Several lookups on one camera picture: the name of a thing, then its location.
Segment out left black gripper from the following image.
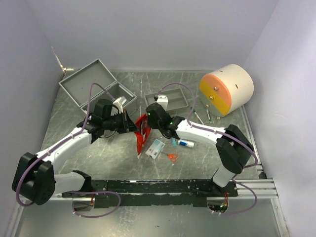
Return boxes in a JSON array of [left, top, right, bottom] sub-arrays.
[[103, 109, 140, 134]]

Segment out red first aid pouch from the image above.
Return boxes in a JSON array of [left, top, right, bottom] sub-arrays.
[[134, 113, 151, 156]]

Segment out teal white bandage packet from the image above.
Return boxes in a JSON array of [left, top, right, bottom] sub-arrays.
[[172, 138, 178, 146]]

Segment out white blue gauze packet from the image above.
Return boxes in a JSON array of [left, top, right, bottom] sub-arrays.
[[145, 139, 165, 159]]

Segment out orange small scissors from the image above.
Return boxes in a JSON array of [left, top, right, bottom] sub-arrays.
[[161, 152, 178, 162]]

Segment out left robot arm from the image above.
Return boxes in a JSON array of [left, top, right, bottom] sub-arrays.
[[12, 99, 138, 206]]

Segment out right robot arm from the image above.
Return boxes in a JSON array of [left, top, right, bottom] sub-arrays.
[[146, 102, 258, 197]]

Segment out grey divided tray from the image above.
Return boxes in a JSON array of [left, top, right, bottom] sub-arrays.
[[144, 88, 188, 112]]

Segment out white blue tube bottle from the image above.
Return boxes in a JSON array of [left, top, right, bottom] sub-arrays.
[[178, 139, 195, 148]]

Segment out green cap marker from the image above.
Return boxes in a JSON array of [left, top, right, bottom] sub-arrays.
[[191, 107, 204, 125]]

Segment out grey open storage case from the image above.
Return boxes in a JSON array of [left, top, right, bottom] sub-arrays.
[[59, 59, 137, 115]]

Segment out beige cylinder drum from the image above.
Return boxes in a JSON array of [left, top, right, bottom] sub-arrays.
[[198, 64, 254, 118]]

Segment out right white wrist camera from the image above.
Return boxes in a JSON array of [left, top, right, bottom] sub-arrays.
[[154, 94, 168, 111]]

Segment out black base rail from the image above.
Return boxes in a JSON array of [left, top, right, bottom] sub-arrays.
[[61, 179, 239, 209]]

